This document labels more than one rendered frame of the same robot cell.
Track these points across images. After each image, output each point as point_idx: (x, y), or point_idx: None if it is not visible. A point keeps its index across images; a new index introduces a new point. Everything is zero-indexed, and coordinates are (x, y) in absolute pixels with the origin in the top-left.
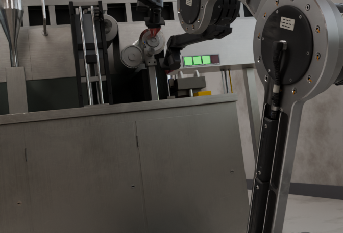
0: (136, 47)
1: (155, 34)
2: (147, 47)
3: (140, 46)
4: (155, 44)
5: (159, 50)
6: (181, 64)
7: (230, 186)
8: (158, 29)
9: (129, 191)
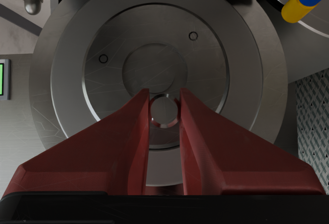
0: (318, 18)
1: (132, 103)
2: (219, 13)
3: (275, 30)
4: (131, 25)
5: None
6: (16, 68)
7: None
8: (66, 155)
9: None
